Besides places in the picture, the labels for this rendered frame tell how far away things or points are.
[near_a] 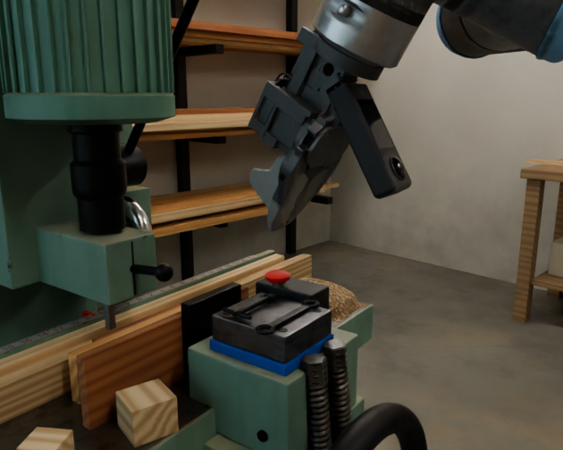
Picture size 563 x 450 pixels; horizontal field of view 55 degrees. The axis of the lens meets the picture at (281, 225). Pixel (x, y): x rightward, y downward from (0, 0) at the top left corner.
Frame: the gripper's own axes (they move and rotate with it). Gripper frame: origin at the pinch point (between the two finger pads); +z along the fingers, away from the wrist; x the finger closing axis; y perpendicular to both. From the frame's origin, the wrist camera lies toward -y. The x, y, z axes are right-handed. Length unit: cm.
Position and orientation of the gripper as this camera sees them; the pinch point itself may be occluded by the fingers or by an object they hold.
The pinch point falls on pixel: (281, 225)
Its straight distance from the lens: 61.0
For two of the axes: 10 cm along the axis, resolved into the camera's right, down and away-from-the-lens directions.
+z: -4.1, 7.7, 4.8
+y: -7.0, -6.1, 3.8
